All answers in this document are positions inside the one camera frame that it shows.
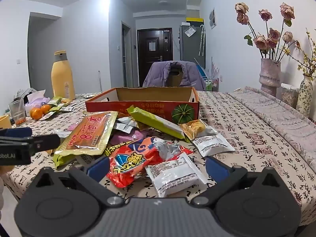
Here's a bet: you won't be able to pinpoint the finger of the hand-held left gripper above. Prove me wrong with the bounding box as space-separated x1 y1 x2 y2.
0 128 33 139
0 134 61 154

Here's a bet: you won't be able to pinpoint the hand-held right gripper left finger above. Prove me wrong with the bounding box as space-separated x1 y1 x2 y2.
33 156 125 208

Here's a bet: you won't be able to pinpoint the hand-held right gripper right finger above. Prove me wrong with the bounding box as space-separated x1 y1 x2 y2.
191 156 284 208

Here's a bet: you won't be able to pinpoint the large orange gold snack packet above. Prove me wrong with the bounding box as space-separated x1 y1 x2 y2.
53 111 118 156

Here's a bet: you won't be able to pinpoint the red orange chip bag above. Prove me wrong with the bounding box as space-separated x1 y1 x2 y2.
107 137 194 188

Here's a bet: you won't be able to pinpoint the white snack packet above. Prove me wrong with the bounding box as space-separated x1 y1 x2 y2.
145 153 208 198
191 126 235 157

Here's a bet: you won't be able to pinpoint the long green snack packet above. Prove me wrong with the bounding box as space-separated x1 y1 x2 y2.
127 105 188 141

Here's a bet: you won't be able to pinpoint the orange cardboard box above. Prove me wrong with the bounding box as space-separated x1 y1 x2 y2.
85 87 200 124

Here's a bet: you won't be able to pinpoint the yellow cup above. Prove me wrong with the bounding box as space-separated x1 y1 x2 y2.
0 115 12 129

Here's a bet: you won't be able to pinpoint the yellow green snack packet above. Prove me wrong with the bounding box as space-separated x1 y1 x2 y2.
53 152 82 170

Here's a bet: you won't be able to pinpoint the purple tissue pack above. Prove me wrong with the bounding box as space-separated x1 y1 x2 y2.
27 90 50 108

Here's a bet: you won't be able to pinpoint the grey cloth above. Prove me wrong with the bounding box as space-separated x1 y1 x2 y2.
14 88 37 102

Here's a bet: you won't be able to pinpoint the gold cookie snack packet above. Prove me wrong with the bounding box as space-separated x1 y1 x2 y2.
178 119 206 139

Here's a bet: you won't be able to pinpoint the yellow bottle grey cap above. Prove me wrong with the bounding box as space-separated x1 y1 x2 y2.
51 50 76 101

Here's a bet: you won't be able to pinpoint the folded patterned blanket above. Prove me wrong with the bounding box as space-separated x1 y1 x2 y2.
227 86 316 168

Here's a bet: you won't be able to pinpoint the blue folded board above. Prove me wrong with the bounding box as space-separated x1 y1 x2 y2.
195 63 208 80

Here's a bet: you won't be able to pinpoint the brown wooden chair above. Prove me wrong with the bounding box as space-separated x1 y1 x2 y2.
166 64 184 87

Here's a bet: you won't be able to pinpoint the clear storage jar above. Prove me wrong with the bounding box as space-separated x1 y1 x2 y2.
280 83 299 109

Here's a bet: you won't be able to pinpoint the pink textured vase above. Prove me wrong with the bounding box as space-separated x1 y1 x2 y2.
259 58 282 97

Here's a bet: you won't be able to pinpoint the purple puffer jacket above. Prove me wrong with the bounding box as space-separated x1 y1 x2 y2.
143 61 206 91

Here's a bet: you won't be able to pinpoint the floral porcelain vase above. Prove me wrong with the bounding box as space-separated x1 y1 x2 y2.
296 75 313 118

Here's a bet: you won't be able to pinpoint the grey interior door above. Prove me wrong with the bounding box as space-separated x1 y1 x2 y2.
121 21 134 87

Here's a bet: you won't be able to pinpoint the dark entrance door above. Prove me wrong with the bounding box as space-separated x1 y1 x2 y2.
137 28 173 87

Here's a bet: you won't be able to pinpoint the grey refrigerator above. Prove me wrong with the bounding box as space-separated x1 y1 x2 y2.
179 25 206 66

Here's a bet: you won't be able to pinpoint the dried pink roses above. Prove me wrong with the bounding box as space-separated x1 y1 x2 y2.
234 2 300 61

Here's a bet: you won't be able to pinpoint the yellow flower branches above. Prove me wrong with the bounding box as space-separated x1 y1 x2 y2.
284 28 316 78

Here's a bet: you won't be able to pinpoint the yellow black box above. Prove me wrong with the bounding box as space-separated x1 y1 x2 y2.
186 17 204 26

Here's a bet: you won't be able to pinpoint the wire storage rack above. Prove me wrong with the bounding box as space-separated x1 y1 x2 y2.
204 78 219 92

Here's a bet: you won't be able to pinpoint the wall poster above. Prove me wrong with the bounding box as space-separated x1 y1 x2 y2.
209 8 217 29

